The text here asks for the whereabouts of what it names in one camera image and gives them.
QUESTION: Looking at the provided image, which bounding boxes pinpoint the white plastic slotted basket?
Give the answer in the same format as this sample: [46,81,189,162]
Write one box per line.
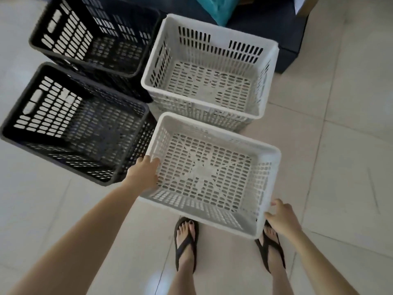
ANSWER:
[138,112,282,241]
[141,13,280,133]

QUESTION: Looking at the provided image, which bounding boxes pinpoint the dark blue sofa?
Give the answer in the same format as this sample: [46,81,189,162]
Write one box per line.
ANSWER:
[162,0,311,74]

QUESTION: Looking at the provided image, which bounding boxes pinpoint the teal plastic bag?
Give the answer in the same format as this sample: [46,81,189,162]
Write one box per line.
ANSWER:
[195,0,244,27]

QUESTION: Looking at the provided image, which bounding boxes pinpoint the person's left forearm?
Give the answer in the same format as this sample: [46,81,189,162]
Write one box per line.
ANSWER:
[6,180,142,295]

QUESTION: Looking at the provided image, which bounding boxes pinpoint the person's left leg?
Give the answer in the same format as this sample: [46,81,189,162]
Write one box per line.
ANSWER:
[167,220,198,295]

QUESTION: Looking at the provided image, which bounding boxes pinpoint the person's leg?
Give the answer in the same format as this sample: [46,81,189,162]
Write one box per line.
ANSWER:
[167,220,198,295]
[263,225,294,295]

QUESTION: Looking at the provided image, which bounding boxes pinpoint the black plastic slotted basket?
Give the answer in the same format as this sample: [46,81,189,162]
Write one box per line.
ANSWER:
[28,0,168,104]
[0,61,159,185]

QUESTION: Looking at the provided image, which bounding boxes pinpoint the person's right forearm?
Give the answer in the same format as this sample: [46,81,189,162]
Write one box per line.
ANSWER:
[286,227,360,295]

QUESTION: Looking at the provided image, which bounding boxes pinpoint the person's right leg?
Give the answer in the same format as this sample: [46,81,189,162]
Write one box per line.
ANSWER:
[263,225,294,295]

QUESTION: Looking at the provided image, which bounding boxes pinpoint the black left flip-flop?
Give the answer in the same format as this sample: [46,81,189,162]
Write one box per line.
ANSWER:
[174,216,200,274]

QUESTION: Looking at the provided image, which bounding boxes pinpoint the black right flip-flop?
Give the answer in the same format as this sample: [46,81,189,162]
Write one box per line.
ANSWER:
[254,219,286,274]

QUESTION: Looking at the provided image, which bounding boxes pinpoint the black flip-flop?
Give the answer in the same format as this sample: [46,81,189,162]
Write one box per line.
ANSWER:
[254,219,286,274]
[174,216,200,274]

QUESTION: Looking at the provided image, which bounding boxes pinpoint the person's left hand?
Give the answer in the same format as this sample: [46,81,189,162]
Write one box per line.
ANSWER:
[127,155,161,194]

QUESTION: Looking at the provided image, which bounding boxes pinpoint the person's right hand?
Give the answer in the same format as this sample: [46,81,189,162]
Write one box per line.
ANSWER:
[264,199,303,241]

